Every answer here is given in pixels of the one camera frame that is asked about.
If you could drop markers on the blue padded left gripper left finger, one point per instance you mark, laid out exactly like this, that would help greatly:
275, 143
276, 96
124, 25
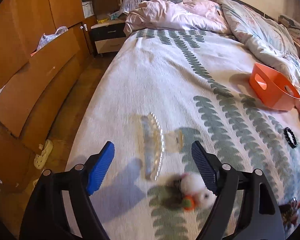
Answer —
97, 166

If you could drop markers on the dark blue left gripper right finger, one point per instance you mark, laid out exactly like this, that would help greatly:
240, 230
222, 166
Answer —
208, 166

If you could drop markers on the white pompom carrot hair clip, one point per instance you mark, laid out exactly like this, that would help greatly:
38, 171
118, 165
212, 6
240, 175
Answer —
189, 192

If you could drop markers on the pearl transparent hair claw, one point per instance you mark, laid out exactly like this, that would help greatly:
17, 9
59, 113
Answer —
157, 144

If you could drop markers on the leaf patterned bedspread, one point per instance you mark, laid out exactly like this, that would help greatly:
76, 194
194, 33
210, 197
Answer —
195, 81

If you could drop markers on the red cone hair clip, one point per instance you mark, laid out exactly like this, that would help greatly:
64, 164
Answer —
289, 213

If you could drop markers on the orange plastic basket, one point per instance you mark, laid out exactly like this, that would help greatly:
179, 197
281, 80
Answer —
273, 88

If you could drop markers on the black white nightstand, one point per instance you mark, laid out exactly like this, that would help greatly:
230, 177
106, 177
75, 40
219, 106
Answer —
108, 37

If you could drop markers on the floral blue white duvet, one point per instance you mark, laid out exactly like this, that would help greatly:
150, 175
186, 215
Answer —
268, 41

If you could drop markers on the wooden wardrobe with drawers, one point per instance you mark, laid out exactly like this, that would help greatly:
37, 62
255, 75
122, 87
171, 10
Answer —
34, 84

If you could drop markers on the plastic bag in drawer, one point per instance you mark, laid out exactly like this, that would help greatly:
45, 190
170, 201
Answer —
45, 39

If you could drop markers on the pink crumpled duvet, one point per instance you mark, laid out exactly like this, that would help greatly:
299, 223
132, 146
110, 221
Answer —
185, 15

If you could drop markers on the patterned pillow right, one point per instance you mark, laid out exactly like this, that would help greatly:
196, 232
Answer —
292, 26

